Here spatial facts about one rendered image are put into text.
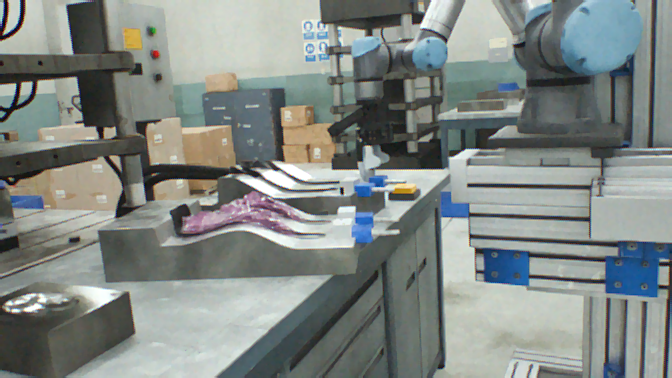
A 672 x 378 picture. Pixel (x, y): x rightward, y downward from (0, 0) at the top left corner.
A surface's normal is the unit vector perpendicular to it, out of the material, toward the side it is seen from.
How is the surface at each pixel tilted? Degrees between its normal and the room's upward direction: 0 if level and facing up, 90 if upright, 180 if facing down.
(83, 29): 90
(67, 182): 88
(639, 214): 90
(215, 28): 90
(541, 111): 72
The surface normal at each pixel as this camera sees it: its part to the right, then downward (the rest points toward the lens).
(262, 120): -0.36, 0.20
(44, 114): 0.92, 0.00
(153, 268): -0.09, 0.20
